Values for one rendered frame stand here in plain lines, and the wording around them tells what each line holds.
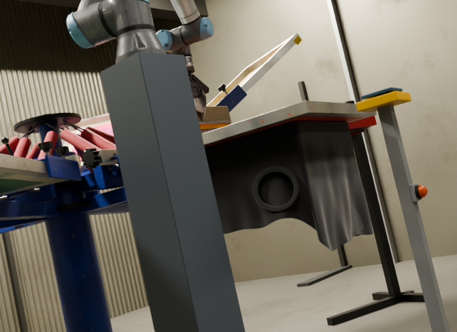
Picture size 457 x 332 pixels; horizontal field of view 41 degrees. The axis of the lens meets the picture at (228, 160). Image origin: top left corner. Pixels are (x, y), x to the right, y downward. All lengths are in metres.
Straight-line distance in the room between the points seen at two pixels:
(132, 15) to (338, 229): 0.95
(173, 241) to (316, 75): 4.20
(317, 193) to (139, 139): 0.61
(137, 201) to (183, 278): 0.26
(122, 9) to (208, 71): 4.74
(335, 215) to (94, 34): 0.96
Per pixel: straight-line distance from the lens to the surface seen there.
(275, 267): 6.24
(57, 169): 2.03
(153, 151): 1.71
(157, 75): 1.77
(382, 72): 5.42
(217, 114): 2.51
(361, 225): 2.30
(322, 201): 2.03
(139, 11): 1.86
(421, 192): 1.91
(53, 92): 6.15
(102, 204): 2.75
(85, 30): 1.93
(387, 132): 1.93
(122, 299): 6.17
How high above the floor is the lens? 0.71
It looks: 5 degrees up
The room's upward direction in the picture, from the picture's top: 13 degrees counter-clockwise
